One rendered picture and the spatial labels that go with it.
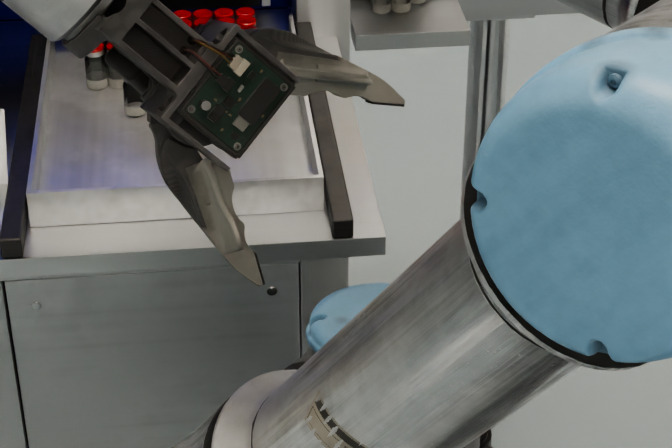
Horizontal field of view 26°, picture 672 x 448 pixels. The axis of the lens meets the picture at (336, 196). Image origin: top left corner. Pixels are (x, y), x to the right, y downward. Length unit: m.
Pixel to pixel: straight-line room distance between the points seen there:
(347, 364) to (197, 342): 1.12
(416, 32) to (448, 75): 1.83
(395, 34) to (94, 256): 0.51
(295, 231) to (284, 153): 0.13
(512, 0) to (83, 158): 0.60
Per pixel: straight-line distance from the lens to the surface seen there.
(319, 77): 0.91
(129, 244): 1.27
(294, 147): 1.40
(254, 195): 1.29
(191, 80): 0.85
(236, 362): 1.85
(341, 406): 0.72
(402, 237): 2.85
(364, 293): 0.97
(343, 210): 1.27
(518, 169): 0.54
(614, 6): 0.70
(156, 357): 1.84
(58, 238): 1.29
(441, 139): 3.19
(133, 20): 0.84
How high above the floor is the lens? 1.59
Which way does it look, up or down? 32 degrees down
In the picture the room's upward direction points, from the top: straight up
